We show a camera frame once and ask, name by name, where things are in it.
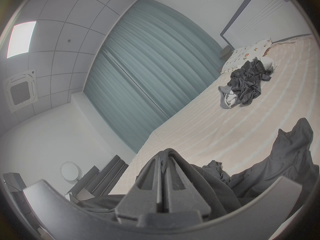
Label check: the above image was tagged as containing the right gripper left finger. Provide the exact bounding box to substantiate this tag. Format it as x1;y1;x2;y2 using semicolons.
115;156;163;219

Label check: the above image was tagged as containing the pile of clothes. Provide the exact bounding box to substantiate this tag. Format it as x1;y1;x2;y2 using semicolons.
217;58;275;109

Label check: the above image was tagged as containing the blue-green curtain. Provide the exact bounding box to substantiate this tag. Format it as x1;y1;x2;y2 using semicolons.
82;48;171;154
101;0;225;119

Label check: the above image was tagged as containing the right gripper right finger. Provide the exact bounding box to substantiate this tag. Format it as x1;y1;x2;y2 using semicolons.
164;156;211;216

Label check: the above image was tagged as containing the white printed pillow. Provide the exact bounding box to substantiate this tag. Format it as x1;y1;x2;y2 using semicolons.
220;38;273;74

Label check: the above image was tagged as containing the bed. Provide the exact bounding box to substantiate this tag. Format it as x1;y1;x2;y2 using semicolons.
109;0;320;213

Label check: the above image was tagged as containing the square ceiling light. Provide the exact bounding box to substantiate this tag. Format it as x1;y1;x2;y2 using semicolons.
6;21;37;59

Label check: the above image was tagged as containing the black polo shirt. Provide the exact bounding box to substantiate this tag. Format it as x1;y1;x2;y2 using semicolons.
77;118;314;213

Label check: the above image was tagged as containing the grey bedside table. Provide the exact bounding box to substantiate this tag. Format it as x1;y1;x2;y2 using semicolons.
219;45;234;59

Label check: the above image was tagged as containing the ceiling air vent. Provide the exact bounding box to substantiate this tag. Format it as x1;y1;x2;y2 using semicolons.
3;68;40;114

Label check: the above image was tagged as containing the round white mirror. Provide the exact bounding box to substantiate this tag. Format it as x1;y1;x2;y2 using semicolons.
60;161;82;183

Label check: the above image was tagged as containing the black chest of drawers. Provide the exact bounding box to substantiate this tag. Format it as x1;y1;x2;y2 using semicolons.
66;155;129;199

